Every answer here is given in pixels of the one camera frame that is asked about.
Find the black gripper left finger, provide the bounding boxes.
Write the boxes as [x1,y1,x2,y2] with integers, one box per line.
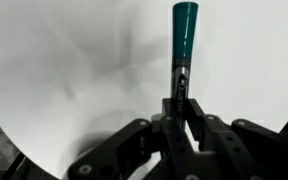
[67,98,198,180]

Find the teal capped marker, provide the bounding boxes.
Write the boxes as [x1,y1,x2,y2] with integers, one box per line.
[169,1,200,131]

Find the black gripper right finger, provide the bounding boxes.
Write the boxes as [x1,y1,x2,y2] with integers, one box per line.
[186,98,288,180]

